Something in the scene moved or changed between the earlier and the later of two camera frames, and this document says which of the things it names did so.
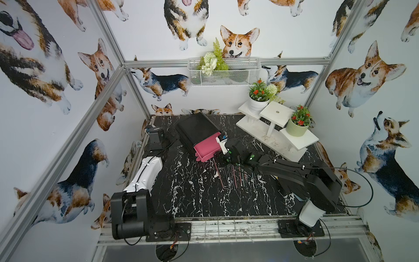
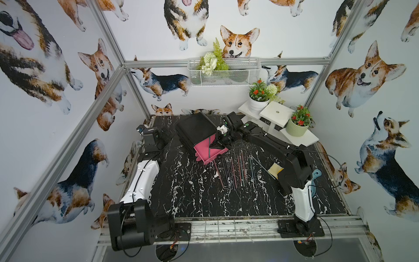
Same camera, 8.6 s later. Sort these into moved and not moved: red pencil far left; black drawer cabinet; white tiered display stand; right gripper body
Moved: right gripper body
Not moved: white tiered display stand; red pencil far left; black drawer cabinet
